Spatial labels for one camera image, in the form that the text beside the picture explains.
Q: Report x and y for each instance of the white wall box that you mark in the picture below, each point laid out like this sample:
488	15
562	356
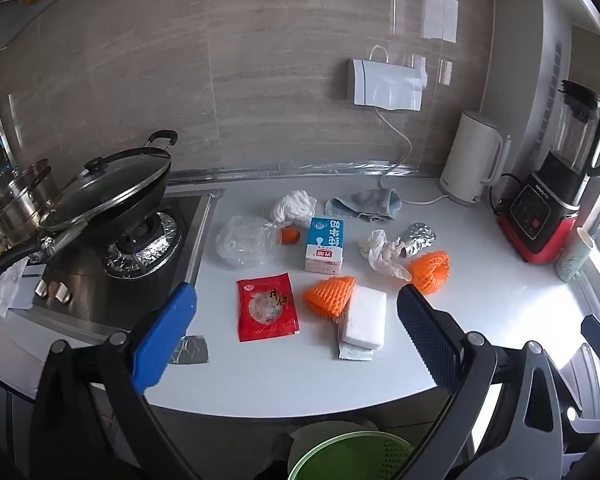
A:
380	82

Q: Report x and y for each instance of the white foam block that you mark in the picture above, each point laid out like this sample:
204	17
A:
362	315

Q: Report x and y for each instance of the green plastic bin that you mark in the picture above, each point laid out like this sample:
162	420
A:
350	460

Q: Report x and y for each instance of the small orange fruit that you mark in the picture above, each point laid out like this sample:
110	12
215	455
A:
291	235

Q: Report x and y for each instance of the red food packet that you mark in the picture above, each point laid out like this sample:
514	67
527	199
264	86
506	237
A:
267	310

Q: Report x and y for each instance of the clear plastic bag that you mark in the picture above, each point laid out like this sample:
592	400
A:
242	242

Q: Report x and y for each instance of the black wok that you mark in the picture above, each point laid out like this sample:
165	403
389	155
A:
145	212

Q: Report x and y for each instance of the pale patterned cup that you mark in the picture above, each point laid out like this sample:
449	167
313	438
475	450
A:
572	260

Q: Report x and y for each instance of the white paper sheet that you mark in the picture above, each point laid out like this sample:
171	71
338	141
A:
5	290

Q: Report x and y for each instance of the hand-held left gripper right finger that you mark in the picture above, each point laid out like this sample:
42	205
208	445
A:
425	335

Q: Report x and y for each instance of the blue grey cloth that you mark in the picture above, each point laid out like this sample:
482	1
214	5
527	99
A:
365	202

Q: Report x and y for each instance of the red black blender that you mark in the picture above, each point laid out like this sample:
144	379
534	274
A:
540	210

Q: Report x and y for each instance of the gas stove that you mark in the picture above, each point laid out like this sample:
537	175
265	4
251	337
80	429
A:
80	272

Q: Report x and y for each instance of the white electric kettle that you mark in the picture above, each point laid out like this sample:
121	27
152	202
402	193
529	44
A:
467	160

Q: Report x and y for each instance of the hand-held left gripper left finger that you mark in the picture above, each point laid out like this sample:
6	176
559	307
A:
165	340

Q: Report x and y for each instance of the white wrapper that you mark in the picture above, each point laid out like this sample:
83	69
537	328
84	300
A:
352	354

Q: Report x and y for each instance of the glass wok lid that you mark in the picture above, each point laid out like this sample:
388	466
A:
105	185

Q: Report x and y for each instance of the white tissue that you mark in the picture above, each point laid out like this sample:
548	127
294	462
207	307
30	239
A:
292	205

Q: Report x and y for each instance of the stainless steel pot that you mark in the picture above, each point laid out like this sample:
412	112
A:
20	200

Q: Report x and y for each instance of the blue white milk carton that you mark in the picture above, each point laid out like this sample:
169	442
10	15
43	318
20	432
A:
325	245

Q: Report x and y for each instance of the orange foam fruit net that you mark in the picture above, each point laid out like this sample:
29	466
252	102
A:
430	270
327	295

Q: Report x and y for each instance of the aluminium foil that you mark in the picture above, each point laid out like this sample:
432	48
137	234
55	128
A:
420	237

